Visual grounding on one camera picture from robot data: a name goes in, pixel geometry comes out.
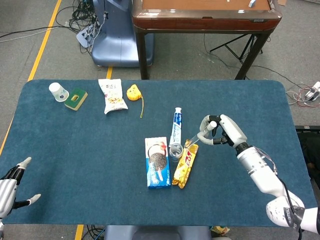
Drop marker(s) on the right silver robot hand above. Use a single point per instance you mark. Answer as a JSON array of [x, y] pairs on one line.
[[232, 131]]

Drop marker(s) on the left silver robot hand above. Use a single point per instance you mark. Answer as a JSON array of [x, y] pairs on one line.
[[6, 192]]

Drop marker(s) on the clear glass test tube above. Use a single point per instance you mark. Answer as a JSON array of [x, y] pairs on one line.
[[192, 140]]

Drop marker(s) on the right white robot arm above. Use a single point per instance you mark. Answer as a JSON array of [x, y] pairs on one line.
[[257, 167]]

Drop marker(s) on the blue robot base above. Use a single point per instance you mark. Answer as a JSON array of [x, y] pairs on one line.
[[117, 42]]

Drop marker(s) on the white blue toothpaste tube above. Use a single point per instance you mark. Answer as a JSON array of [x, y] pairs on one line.
[[177, 125]]

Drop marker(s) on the yellow wafer snack pack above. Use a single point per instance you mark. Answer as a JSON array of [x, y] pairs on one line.
[[186, 162]]

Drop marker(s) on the clear plastic cup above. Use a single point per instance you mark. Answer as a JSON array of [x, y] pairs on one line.
[[176, 155]]

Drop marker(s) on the black equipment case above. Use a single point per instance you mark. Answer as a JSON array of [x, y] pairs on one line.
[[308, 150]]

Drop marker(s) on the blue cookie box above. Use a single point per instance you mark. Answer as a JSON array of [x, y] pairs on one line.
[[157, 172]]

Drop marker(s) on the yellow packet on floor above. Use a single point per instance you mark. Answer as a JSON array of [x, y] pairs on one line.
[[220, 230]]

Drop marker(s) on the blue table mat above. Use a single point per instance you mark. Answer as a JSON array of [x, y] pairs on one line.
[[100, 150]]

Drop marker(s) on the yellow tape measure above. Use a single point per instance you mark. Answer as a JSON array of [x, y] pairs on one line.
[[133, 93]]

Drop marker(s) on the brown mahjong table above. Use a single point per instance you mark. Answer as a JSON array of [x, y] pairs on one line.
[[205, 22]]

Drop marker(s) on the white paper cup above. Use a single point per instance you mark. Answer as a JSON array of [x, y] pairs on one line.
[[58, 92]]

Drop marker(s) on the green yellow sponge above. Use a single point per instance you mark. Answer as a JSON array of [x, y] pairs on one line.
[[76, 98]]

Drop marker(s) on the white snack bag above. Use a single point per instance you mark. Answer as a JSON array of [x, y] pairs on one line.
[[112, 96]]

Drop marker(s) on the grey blue robot torso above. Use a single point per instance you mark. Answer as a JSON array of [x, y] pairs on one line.
[[155, 233]]

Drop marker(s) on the white blue mahjong tile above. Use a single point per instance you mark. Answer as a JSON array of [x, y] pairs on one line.
[[252, 3]]

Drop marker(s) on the white power strip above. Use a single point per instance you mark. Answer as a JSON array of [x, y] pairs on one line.
[[83, 37]]

